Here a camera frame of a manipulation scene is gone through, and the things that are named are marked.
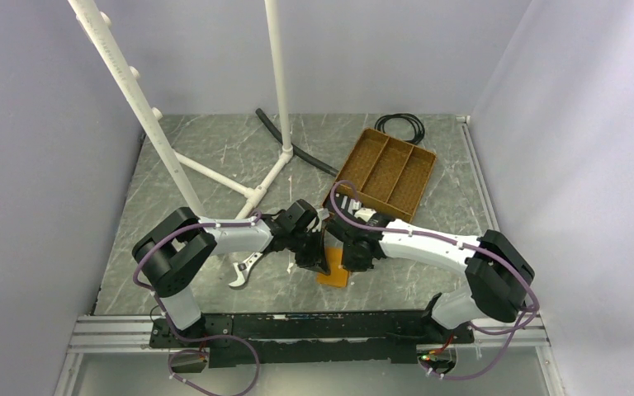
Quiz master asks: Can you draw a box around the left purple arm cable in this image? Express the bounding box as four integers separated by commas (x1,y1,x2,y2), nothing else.
133,210,263,396

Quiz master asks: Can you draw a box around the black rubber hose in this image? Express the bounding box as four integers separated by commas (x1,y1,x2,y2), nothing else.
255,108,341,178

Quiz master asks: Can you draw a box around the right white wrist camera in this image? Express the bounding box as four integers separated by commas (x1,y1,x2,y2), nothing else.
353,207,377,223

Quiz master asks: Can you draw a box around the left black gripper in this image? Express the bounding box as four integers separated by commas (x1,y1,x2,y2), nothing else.
287,228,330,276

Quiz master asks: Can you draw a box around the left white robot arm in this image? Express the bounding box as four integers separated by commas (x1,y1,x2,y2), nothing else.
131,200,330,347

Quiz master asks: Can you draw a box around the red handled adjustable wrench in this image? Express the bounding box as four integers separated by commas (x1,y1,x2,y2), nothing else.
228,252,263,289

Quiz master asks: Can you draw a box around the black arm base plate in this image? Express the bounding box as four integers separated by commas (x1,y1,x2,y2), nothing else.
149,310,474,368

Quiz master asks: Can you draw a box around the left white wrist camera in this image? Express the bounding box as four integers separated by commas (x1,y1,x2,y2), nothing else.
317,208,333,222

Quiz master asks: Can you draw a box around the aluminium extrusion rail frame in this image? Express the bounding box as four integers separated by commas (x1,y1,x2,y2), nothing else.
54,115,567,396

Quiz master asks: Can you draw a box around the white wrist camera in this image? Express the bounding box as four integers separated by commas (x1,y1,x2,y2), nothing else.
353,207,377,223
317,208,333,222

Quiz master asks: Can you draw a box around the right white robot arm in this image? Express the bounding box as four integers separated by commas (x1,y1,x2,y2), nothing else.
325,208,540,342

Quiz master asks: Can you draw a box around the coiled black cable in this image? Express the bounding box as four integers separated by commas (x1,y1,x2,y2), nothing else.
374,113,426,145

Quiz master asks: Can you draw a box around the brown woven divided tray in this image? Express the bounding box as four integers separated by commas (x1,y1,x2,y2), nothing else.
335,129,437,221

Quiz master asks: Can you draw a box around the white PVC pipe frame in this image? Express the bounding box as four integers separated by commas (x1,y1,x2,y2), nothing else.
69,0,296,218

